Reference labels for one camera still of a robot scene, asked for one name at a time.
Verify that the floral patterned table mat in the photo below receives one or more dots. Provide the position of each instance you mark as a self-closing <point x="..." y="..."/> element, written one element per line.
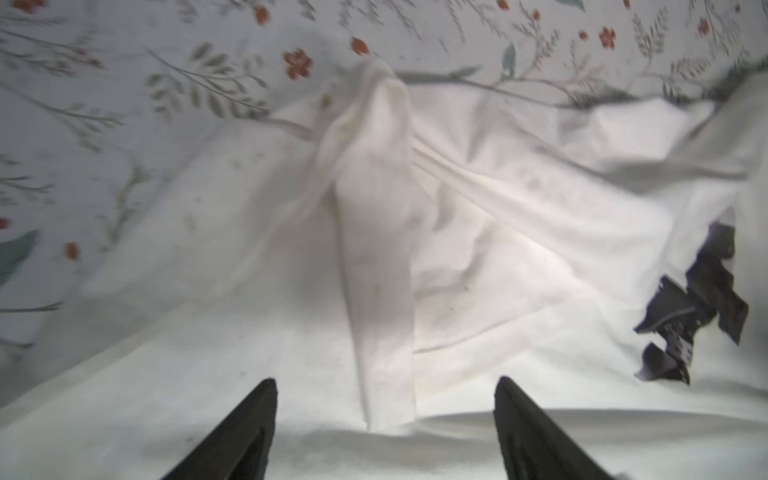
<point x="102" y="101"/>

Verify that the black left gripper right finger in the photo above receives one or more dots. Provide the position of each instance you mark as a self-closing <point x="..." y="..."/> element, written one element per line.
<point x="532" y="445"/>

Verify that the white printed t shirt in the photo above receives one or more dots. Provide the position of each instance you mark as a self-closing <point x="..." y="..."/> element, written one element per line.
<point x="386" y="252"/>

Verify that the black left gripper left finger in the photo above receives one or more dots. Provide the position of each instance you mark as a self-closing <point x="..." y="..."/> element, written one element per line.
<point x="238" y="448"/>

